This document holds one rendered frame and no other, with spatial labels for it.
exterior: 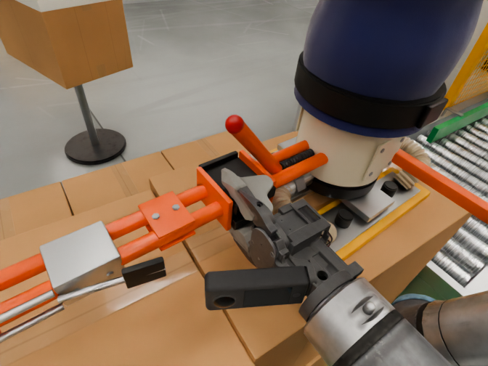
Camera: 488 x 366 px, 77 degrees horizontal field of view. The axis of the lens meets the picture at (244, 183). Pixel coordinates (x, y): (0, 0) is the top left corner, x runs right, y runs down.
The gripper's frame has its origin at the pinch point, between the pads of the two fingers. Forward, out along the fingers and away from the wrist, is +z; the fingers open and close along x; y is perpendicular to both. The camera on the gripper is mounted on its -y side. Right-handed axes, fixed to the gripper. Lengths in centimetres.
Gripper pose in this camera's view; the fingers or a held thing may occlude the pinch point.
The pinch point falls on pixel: (221, 194)
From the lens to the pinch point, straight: 44.8
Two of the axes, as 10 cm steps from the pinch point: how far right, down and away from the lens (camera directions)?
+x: 0.8, -7.2, -6.9
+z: -5.6, -6.0, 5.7
